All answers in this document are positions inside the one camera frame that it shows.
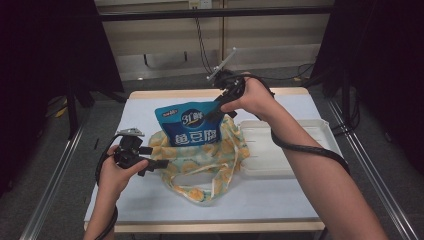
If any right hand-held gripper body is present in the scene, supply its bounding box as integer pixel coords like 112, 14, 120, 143
206, 46, 248, 101

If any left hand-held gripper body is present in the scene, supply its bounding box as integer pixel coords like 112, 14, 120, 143
113, 127, 150, 170

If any blue snack packet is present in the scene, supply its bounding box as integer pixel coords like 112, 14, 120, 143
154, 100, 225, 148

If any teal orange patterned cloth bag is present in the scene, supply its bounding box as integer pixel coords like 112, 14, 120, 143
148, 114, 251, 205

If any white plastic tray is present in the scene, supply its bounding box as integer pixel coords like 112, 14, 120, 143
238, 118, 344, 178

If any person's right hand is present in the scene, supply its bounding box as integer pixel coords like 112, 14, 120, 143
220, 75, 278, 122

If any person's left hand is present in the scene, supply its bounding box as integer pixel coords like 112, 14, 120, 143
98, 144, 150, 200

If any white table mat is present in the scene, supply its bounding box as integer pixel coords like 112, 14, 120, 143
83, 93, 322, 223

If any black metal stand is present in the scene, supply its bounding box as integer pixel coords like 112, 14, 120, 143
64, 79, 128, 141

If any wooden table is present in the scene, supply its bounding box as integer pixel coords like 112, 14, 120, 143
83, 87, 326, 234

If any black horizontal bar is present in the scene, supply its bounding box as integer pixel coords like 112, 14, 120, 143
98, 5, 334, 23

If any black curtain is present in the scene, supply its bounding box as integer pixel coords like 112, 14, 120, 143
309, 0, 424, 174
0, 0, 125, 198

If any black hanging wall cable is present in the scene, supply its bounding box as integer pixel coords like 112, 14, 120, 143
194, 16, 215, 74

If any black floor cable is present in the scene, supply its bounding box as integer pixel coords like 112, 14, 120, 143
263, 63, 316, 83

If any left hand-held gripper black cable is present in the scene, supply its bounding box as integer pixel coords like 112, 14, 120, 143
94, 133, 134, 240

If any white wall socket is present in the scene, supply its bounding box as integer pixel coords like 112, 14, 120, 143
188, 0, 213, 10

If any aluminium floor rail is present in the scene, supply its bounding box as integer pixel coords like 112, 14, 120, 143
328, 99, 419, 240
19, 126, 84, 240

